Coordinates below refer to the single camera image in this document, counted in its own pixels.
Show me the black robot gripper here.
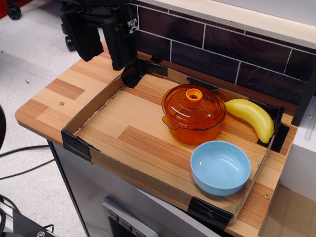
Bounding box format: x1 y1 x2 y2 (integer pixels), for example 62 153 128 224
61 0 138 71

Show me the orange transparent pot lid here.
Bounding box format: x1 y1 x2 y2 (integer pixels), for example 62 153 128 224
161 84 227 130

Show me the orange transparent pot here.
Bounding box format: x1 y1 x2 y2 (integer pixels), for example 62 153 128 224
161 90 227 146

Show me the black office chair base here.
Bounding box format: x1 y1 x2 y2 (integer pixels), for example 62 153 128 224
65 35 78 51

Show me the taped cardboard fence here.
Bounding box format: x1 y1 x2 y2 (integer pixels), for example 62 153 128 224
61 59 289 229

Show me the black caster wheel top left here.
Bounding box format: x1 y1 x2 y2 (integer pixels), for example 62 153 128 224
7 0 22 20

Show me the yellow plastic banana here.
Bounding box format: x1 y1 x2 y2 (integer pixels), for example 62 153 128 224
225 98 274 144

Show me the light blue bowl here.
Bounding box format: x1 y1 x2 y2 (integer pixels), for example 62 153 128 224
191 141 251 196

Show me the black equipment bottom left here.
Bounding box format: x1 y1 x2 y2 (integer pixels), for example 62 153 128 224
0 195 56 237

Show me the black floor cable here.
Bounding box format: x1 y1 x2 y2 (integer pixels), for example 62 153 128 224
0 145 55 180

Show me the black vertical post right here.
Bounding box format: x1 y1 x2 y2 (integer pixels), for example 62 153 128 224
291 67 316 126

